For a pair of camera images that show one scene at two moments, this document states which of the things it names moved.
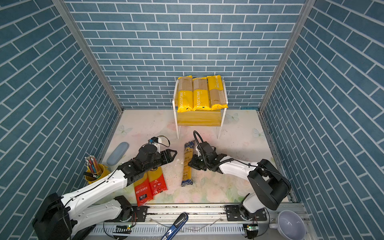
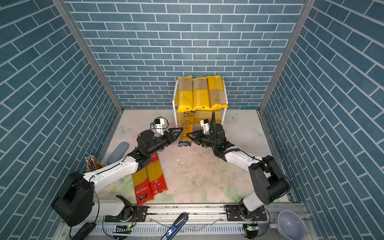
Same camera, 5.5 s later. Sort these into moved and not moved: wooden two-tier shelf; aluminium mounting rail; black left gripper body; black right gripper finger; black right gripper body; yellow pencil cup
Moved: black right gripper finger; black left gripper body; black right gripper body
Not moved: wooden two-tier shelf; aluminium mounting rail; yellow pencil cup
